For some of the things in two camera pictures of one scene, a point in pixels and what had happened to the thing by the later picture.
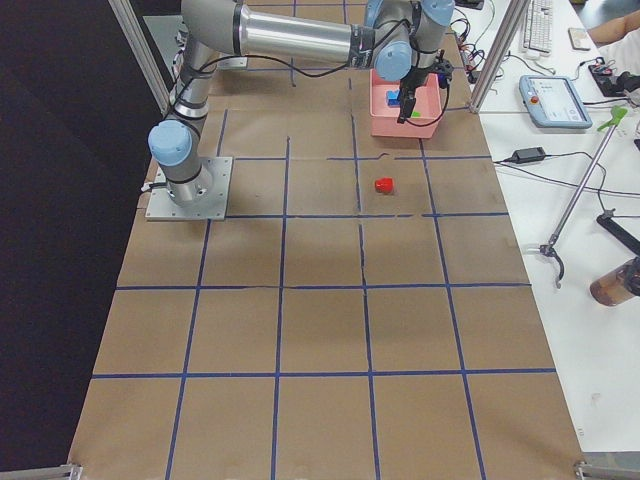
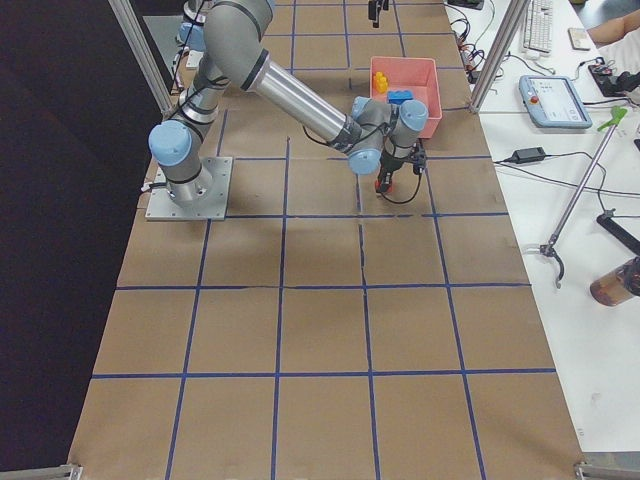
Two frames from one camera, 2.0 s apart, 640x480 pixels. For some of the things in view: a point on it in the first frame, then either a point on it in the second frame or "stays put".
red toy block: x=384 y=185 stays put
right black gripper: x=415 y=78 to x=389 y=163
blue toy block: x=393 y=98 stays put
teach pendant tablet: x=552 y=101 stays put
